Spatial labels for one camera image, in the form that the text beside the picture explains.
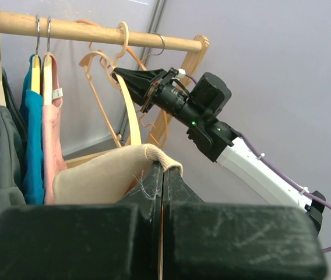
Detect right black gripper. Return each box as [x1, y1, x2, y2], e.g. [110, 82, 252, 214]
[112, 67, 189, 113]

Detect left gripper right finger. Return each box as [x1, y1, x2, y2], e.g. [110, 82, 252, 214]
[163, 168, 328, 279]

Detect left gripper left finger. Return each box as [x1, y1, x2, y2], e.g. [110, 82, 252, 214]
[0, 163, 163, 279]

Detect wooden hanger beige shirt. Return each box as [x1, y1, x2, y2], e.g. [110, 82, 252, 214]
[78, 21, 143, 148]

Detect wooden hanger with metal hook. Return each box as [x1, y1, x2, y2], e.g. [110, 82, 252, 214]
[75, 19, 169, 149]

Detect beige t shirt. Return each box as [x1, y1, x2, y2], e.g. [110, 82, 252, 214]
[52, 143, 184, 205]

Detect pink t shirt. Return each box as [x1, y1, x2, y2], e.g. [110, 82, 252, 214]
[42, 54, 67, 205]

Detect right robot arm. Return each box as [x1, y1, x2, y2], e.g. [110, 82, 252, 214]
[111, 68, 325, 231]

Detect wooden hanger blue shirt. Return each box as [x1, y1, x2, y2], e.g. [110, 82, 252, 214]
[31, 15, 41, 95]

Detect blue t shirt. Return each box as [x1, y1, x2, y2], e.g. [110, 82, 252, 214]
[20, 55, 45, 205]

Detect grey t shirt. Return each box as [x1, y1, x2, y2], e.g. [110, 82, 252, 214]
[0, 70, 27, 214]

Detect wooden clothes rack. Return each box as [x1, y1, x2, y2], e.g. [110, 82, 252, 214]
[0, 7, 210, 222]

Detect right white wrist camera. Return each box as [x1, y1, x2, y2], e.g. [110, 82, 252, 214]
[174, 68, 186, 80]

